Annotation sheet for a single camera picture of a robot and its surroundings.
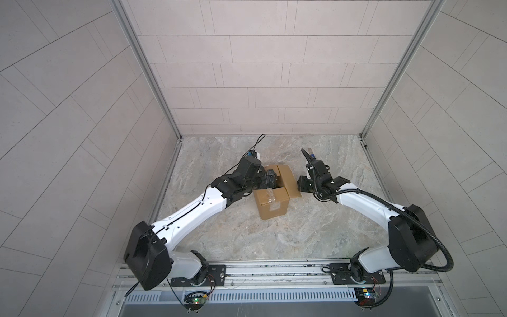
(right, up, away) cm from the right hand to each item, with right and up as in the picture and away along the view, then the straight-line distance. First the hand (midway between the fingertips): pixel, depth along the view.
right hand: (297, 184), depth 88 cm
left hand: (-11, +5, -11) cm, 16 cm away
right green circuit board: (+20, -36, -20) cm, 46 cm away
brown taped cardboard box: (-11, -5, -14) cm, 18 cm away
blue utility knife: (+11, +14, +21) cm, 28 cm away
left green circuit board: (-38, -35, -23) cm, 56 cm away
